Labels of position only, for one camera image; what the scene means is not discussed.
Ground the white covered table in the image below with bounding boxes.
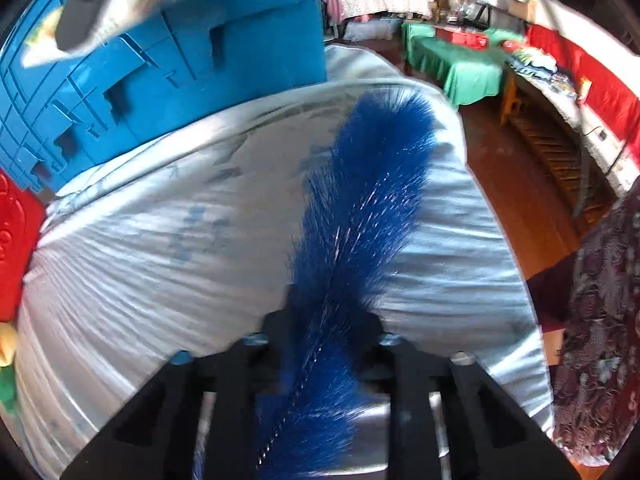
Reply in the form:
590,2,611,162
507,55,640,196

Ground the blue plastic crate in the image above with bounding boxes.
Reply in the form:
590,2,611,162
0,0,358,196

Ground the dark floral clothing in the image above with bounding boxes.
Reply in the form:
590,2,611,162
550,195,640,466

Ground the wooden bench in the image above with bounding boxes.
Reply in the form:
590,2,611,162
500,67,616,221

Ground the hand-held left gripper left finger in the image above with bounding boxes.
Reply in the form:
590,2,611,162
59,285,296,480

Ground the yellow orange green plush toy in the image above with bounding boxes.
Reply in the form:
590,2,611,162
0,322,21,416

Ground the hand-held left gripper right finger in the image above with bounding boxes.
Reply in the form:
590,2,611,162
357,310,583,480

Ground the red toy suitcase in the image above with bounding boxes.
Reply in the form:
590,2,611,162
0,170,48,323

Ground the red cloth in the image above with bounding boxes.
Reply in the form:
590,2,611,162
527,22,640,141

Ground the blue bristle brush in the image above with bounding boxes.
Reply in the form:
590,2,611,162
252,86,441,480

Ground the green covered table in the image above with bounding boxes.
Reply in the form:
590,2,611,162
402,20,506,106

